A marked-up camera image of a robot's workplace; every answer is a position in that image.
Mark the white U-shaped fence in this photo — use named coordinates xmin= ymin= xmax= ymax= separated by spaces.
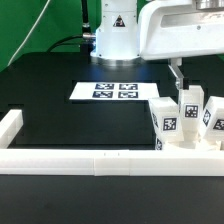
xmin=0 ymin=109 xmax=224 ymax=176

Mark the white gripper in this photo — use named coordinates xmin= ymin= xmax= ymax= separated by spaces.
xmin=138 ymin=0 xmax=224 ymax=90

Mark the white round stool seat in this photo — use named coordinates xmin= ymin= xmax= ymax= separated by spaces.
xmin=155 ymin=132 xmax=221 ymax=151

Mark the white sheet with markers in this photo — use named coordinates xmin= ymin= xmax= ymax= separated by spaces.
xmin=70 ymin=82 xmax=159 ymax=100

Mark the black cable with connector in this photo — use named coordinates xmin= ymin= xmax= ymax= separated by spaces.
xmin=46 ymin=0 xmax=98 ymax=53

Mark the white cable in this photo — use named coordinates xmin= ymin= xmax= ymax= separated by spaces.
xmin=7 ymin=0 xmax=53 ymax=67

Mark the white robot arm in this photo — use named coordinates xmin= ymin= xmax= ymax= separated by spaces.
xmin=91 ymin=0 xmax=224 ymax=89

